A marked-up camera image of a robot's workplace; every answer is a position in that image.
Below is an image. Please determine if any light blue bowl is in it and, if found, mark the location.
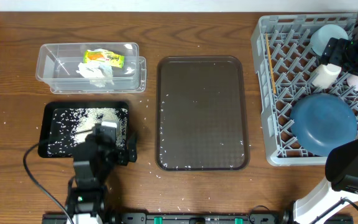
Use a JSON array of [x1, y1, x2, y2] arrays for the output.
[[310, 24, 348, 56]]

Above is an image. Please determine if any white plastic cup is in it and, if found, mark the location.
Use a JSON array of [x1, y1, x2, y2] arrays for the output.
[[312, 63, 342, 89]]

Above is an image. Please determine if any pink plastic cup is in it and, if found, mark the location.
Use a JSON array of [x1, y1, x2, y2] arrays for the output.
[[347, 75, 358, 91]]

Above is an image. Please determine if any grey dishwasher rack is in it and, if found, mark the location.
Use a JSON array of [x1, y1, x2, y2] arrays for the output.
[[250, 13, 358, 166]]

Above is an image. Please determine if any orange chopstick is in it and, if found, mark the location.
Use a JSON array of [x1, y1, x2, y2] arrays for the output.
[[265, 33, 277, 95]]

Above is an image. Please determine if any dark blue plate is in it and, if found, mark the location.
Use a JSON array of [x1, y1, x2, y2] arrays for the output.
[[290, 93, 357, 157]]

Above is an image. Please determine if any white paper napkin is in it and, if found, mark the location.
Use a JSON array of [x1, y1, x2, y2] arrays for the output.
[[76, 62, 114, 88]]

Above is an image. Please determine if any yellow green snack wrapper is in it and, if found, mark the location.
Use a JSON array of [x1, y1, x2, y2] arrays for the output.
[[83, 49, 125, 68]]

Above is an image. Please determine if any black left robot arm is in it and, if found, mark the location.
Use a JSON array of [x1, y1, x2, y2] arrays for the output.
[[65, 124, 137, 223]]

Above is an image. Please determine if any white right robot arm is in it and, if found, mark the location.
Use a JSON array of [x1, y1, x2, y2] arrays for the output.
[[288, 22, 358, 223]]

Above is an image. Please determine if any pile of white rice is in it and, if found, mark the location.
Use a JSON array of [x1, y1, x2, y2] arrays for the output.
[[45, 108, 128, 157]]

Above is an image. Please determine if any black plastic tray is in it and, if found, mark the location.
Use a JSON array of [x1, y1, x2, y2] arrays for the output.
[[38, 101, 129, 158]]

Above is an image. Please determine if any brown serving tray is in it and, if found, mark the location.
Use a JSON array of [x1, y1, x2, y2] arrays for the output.
[[155, 56, 250, 171]]

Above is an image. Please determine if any clear plastic bin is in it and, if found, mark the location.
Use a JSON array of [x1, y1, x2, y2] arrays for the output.
[[35, 42, 147, 94]]

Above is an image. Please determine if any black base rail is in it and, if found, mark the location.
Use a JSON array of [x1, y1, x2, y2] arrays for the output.
[[41, 213, 354, 224]]

